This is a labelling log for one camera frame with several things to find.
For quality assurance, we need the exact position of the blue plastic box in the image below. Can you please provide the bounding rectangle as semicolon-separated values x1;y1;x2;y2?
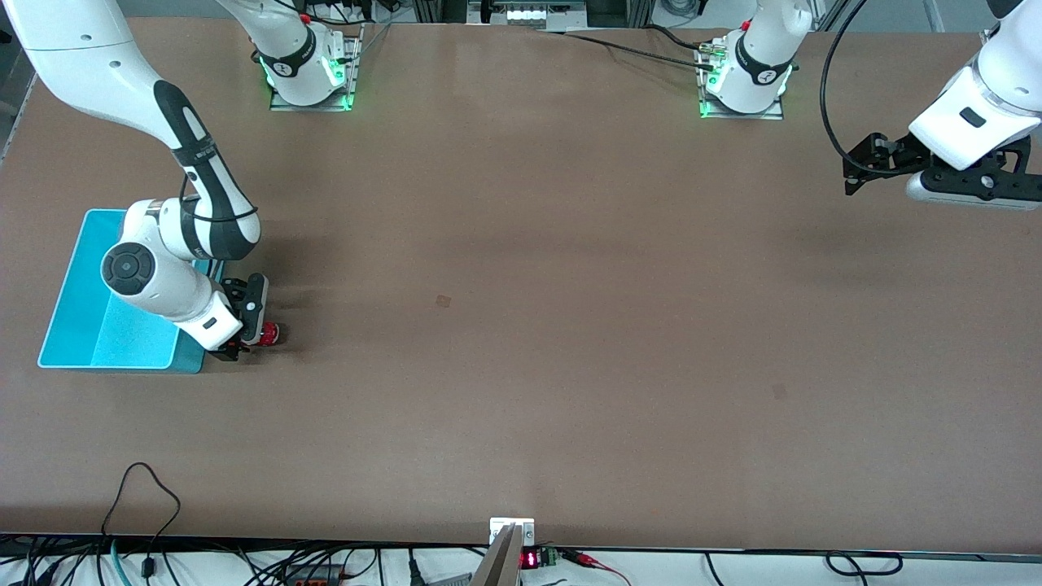
37;208;228;375

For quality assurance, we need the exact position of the grey metal bar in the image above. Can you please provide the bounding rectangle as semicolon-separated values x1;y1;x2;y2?
470;523;523;586

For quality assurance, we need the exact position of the grey lit device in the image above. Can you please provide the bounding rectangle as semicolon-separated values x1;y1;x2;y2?
467;0;589;28

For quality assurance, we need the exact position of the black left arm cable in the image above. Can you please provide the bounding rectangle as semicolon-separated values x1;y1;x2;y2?
820;0;878;170

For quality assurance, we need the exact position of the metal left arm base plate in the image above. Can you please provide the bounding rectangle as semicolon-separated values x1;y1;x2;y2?
696;41;785;121

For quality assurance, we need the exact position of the thin black looped cable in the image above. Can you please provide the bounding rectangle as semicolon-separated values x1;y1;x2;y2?
101;461;182;580

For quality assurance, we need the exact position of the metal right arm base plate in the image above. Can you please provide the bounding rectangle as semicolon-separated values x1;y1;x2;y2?
269;24;363;112

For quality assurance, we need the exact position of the black cable across table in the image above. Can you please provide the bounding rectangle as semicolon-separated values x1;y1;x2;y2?
537;24;719;71

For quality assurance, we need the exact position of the white metal bracket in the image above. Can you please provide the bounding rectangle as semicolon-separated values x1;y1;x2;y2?
489;518;536;547

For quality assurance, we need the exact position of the black coiled cable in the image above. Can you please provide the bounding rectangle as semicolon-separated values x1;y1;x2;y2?
825;551;904;578

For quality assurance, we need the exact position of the red clip lead wire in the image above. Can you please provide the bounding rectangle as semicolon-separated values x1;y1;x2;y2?
560;549;633;586

